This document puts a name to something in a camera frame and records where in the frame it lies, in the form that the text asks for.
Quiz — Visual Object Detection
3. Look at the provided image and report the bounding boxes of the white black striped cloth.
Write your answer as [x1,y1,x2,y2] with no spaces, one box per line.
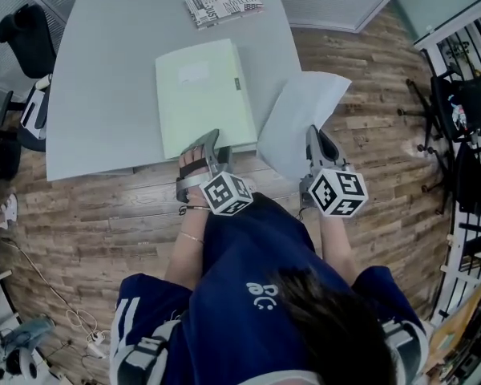
[20,73,53,140]

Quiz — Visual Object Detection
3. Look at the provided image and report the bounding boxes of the blue denim bag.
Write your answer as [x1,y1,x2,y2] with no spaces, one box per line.
[0,314,58,351]

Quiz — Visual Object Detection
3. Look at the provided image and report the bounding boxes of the thin gold bracelet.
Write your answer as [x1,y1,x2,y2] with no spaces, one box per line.
[179,230,206,245]

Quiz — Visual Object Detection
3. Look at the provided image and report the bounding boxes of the navy blue shirt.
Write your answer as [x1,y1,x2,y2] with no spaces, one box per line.
[109,192,430,385]

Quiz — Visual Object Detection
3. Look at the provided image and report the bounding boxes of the white A4 paper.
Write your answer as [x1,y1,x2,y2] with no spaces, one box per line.
[256,70,354,184]

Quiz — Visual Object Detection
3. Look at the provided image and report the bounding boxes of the white power strip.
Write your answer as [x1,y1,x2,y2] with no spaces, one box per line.
[86,330,106,359]

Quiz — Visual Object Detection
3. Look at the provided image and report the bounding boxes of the grey black harness strap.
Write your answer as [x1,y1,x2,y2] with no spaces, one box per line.
[379,318,429,385]
[121,320,182,385]

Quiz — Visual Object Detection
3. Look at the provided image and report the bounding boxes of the person's left forearm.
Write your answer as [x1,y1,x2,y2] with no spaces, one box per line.
[164,205,210,291]

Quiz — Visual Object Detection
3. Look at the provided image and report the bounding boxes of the person's left hand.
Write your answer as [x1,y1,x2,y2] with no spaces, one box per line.
[179,145,211,209]

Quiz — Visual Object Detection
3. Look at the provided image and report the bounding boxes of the light green folder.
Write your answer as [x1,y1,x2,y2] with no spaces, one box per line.
[155,38,259,161]

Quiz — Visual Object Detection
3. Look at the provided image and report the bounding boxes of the brown cardboard sheet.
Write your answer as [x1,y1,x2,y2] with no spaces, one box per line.
[426,282,481,373]

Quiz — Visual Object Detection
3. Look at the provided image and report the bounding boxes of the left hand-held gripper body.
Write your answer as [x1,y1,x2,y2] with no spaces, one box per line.
[175,149,255,217]

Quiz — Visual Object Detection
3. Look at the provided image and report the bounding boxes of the black office chair with armrests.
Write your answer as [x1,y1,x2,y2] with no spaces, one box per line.
[0,3,60,152]

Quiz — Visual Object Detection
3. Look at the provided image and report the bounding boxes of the person's right forearm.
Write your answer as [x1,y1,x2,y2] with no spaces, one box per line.
[319,210,365,289]

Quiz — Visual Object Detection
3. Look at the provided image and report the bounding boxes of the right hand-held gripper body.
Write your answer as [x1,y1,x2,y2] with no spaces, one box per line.
[298,156,370,218]

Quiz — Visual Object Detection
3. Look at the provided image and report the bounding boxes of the black mesh swivel chair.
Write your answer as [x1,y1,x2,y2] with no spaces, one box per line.
[418,145,481,217]
[398,63,481,156]

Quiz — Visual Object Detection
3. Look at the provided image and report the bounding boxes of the printed black white red book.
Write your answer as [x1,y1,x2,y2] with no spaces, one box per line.
[184,0,266,31]

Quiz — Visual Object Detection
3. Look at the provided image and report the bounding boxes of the white metal shelf rack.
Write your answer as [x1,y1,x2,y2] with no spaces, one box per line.
[428,198,481,329]

